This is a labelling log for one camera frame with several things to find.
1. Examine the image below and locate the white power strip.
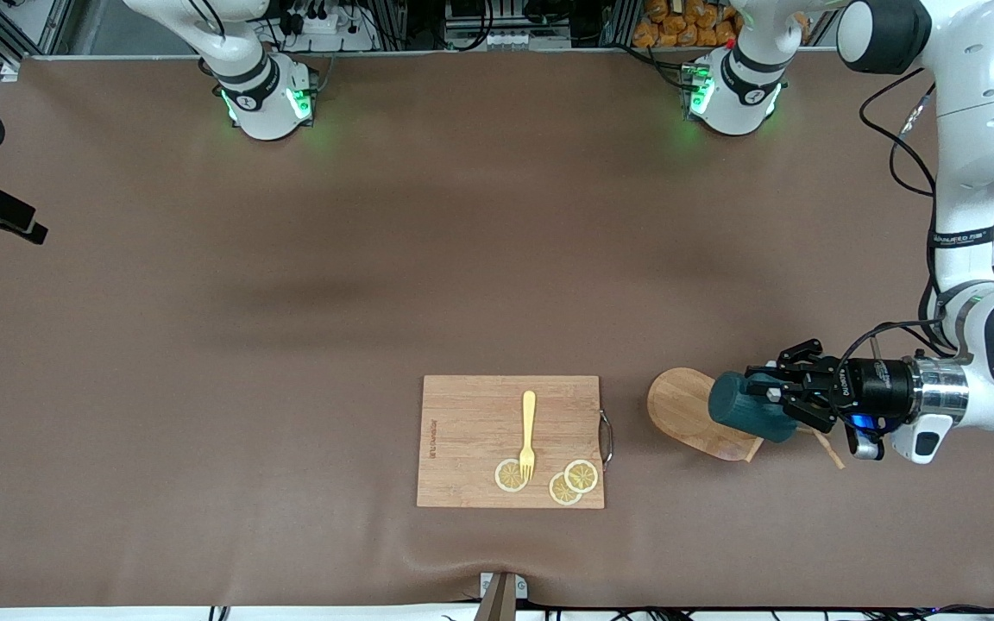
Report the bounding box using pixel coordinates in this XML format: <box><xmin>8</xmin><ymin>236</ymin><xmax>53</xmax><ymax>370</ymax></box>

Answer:
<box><xmin>277</xmin><ymin>3</ymin><xmax>377</xmax><ymax>53</ymax></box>

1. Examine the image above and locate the wooden cutting board metal handle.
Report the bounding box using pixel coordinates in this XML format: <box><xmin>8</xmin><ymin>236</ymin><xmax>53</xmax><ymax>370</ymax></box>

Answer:
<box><xmin>416</xmin><ymin>374</ymin><xmax>614</xmax><ymax>510</ymax></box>

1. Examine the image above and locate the aluminium frame post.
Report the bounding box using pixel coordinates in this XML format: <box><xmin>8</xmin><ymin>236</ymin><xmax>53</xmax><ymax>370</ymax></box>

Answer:
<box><xmin>0</xmin><ymin>0</ymin><xmax>75</xmax><ymax>83</ymax></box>

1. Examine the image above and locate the pile of orange buns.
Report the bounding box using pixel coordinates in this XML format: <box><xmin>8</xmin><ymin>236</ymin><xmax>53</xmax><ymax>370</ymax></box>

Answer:
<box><xmin>632</xmin><ymin>0</ymin><xmax>744</xmax><ymax>48</ymax></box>

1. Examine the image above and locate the white terminal strip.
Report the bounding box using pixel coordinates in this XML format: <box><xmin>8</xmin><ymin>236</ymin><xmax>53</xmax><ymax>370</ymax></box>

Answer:
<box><xmin>445</xmin><ymin>28</ymin><xmax>567</xmax><ymax>51</ymax></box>

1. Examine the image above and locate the brown table mat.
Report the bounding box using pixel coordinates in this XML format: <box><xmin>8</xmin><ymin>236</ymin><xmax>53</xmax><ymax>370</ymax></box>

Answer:
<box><xmin>0</xmin><ymin>53</ymin><xmax>994</xmax><ymax>609</ymax></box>

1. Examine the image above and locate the teal cup yellow inside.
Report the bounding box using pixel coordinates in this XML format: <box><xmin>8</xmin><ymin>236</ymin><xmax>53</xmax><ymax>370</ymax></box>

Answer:
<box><xmin>708</xmin><ymin>371</ymin><xmax>800</xmax><ymax>443</ymax></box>

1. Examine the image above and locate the wooden cup rack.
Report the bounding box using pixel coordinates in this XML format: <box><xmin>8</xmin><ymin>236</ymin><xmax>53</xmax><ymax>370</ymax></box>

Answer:
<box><xmin>645</xmin><ymin>367</ymin><xmax>847</xmax><ymax>472</ymax></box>

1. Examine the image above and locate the aluminium camera mount beam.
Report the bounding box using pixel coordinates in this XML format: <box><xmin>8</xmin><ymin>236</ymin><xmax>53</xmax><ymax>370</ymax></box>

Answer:
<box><xmin>473</xmin><ymin>571</ymin><xmax>530</xmax><ymax>621</ymax></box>

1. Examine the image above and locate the yellow plastic fork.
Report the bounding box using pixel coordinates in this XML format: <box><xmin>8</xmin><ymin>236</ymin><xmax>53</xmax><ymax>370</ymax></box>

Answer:
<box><xmin>519</xmin><ymin>390</ymin><xmax>538</xmax><ymax>482</ymax></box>

